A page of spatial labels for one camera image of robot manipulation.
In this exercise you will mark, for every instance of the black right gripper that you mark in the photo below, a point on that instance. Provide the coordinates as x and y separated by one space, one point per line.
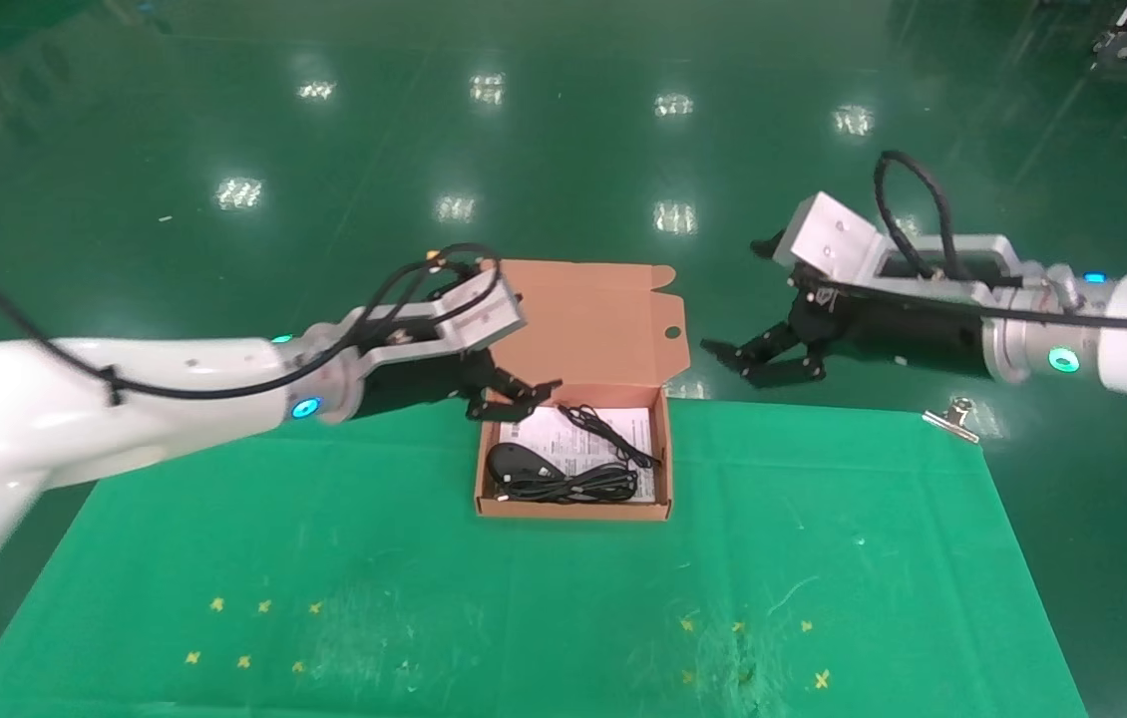
893 334

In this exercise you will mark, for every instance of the orange cardboard box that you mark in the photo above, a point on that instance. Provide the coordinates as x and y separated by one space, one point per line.
583 329

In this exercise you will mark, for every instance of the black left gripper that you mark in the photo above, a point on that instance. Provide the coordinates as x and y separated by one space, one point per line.
424 377

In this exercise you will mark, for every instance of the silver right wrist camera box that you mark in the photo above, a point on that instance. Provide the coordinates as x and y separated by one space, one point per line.
833 244

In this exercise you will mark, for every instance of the green table mat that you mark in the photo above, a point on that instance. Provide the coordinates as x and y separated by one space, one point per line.
524 598

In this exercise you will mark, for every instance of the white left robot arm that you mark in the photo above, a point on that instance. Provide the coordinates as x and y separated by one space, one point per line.
75 419

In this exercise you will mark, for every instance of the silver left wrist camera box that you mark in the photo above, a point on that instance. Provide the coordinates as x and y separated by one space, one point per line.
479 309

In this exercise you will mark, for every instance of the white printed instruction sheet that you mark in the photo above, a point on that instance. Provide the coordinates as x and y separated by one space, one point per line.
628 429

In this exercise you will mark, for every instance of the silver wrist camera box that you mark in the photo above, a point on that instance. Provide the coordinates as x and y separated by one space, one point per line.
479 309
833 244

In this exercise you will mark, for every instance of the metal binder clip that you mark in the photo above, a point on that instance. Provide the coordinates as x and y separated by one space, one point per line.
957 421

